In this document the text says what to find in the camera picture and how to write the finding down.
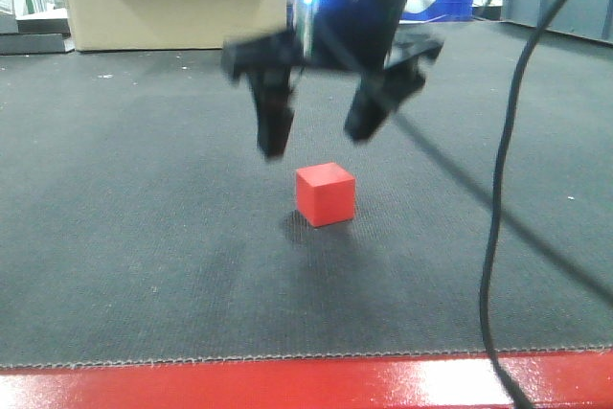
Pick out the dark grey fabric mat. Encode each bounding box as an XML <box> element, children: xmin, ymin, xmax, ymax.
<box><xmin>0</xmin><ymin>21</ymin><xmax>613</xmax><ymax>370</ymax></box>

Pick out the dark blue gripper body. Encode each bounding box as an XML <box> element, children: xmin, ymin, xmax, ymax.
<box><xmin>221</xmin><ymin>0</ymin><xmax>442</xmax><ymax>84</ymax></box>

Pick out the black hanging cable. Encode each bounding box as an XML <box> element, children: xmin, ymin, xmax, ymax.
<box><xmin>478</xmin><ymin>0</ymin><xmax>606</xmax><ymax>409</ymax></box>

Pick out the red table front edge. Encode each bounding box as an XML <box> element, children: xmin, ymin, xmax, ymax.
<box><xmin>0</xmin><ymin>350</ymin><xmax>613</xmax><ymax>409</ymax></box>

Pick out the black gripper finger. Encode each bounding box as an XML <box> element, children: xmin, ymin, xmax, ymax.
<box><xmin>344</xmin><ymin>57</ymin><xmax>425</xmax><ymax>142</ymax></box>
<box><xmin>247</xmin><ymin>67</ymin><xmax>294</xmax><ymax>159</ymax></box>

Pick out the red magnetic cube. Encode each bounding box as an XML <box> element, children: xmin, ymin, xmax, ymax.
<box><xmin>296</xmin><ymin>162</ymin><xmax>356</xmax><ymax>227</ymax></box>

